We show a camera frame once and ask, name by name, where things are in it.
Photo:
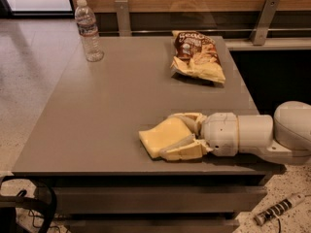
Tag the clear plastic water bottle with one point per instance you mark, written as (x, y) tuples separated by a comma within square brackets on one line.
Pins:
[(88, 30)]

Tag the black chair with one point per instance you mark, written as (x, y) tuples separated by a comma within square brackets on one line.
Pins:
[(47, 210)]

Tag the right metal bracket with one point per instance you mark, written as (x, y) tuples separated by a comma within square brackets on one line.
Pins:
[(266, 15)]

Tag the yellow sponge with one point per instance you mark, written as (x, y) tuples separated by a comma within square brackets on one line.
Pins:
[(168, 134)]

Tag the grey drawer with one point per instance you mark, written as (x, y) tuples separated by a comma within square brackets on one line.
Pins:
[(152, 200), (153, 226)]

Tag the grey lower drawer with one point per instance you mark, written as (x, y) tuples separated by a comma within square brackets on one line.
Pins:
[(153, 226)]

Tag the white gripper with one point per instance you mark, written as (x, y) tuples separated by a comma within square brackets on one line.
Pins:
[(221, 133)]

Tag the white power strip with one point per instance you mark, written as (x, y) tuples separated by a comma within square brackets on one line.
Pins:
[(279, 209)]

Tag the brown yellow chip bag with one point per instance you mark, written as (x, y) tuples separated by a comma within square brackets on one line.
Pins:
[(196, 56)]

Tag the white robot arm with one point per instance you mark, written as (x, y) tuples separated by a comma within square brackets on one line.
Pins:
[(284, 138)]

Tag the grey upper drawer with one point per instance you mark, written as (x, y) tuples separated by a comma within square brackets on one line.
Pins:
[(152, 200)]

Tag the metal bracket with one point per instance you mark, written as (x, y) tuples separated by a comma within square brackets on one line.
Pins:
[(266, 15), (123, 18)]

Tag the left metal bracket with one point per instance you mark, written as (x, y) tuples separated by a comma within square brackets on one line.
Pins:
[(123, 18)]

